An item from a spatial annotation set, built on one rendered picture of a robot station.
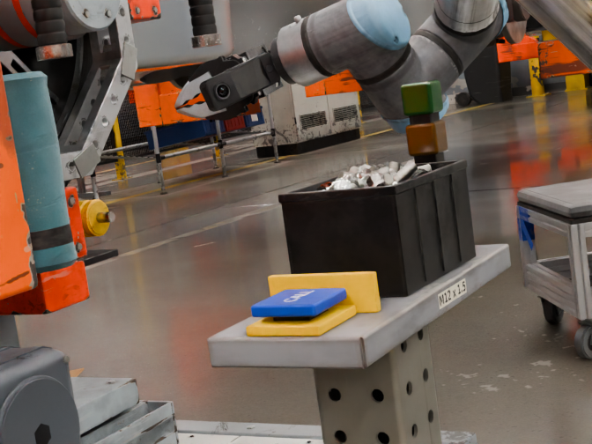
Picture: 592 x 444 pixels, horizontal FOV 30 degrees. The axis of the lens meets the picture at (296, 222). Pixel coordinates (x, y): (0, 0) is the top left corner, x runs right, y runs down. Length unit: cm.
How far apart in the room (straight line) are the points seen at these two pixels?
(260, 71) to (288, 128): 806
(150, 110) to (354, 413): 490
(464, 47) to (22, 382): 76
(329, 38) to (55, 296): 55
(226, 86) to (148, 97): 446
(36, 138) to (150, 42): 74
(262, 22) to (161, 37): 193
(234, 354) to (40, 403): 33
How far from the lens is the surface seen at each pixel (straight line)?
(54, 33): 138
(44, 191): 147
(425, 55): 157
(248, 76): 156
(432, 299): 115
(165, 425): 192
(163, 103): 595
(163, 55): 220
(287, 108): 961
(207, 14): 165
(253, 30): 414
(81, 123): 182
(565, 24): 106
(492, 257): 132
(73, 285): 168
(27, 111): 147
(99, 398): 183
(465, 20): 155
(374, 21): 148
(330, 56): 152
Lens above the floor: 69
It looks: 8 degrees down
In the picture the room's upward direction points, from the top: 8 degrees counter-clockwise
